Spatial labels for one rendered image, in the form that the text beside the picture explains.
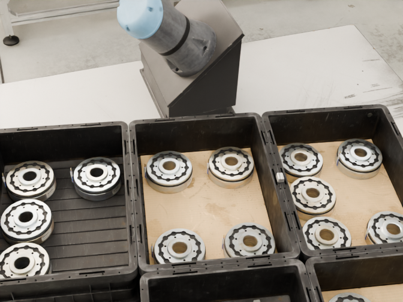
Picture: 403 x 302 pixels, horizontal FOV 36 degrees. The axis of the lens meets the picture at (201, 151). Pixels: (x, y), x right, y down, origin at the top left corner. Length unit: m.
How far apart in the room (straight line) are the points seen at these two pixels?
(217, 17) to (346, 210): 0.61
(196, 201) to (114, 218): 0.18
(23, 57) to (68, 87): 1.35
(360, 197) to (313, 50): 0.73
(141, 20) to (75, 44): 1.76
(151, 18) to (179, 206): 0.44
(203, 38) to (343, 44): 0.64
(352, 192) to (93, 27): 2.18
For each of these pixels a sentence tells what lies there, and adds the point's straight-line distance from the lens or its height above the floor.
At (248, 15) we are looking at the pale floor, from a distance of 3.42.
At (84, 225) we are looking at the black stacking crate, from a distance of 1.32.
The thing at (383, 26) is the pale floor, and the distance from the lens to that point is 3.51.
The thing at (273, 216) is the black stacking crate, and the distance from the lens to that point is 1.28.
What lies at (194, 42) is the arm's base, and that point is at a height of 0.96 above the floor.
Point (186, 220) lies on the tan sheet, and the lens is 1.31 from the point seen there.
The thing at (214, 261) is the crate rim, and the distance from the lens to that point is 1.13.
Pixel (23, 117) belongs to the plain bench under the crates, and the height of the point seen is 0.70.
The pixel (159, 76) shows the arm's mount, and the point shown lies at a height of 0.81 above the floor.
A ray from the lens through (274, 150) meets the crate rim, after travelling 1.32.
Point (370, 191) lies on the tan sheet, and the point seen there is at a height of 0.83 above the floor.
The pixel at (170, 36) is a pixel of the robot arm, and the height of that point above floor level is 1.00.
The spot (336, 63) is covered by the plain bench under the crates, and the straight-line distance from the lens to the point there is 1.97.
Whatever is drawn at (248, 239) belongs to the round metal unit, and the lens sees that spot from 1.26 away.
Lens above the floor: 1.86
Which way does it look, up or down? 46 degrees down
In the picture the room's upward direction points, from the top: 3 degrees clockwise
